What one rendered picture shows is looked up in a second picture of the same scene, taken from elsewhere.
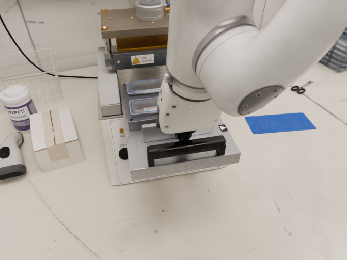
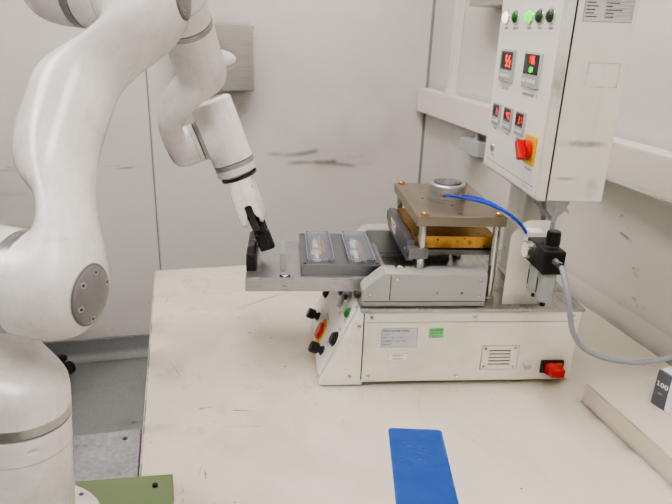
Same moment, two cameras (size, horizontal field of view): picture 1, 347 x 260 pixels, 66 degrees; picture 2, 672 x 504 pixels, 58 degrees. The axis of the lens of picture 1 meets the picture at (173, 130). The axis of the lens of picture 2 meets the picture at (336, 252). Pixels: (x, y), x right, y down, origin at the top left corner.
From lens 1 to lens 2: 1.41 m
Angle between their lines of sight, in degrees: 82
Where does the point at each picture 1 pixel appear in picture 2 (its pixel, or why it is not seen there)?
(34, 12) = not seen: hidden behind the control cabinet
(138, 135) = (291, 245)
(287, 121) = (426, 484)
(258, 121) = (425, 443)
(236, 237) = (219, 372)
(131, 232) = (253, 321)
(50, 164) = not seen: hidden behind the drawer
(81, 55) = (583, 280)
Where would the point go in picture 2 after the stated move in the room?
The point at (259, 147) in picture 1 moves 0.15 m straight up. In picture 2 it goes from (354, 426) to (357, 356)
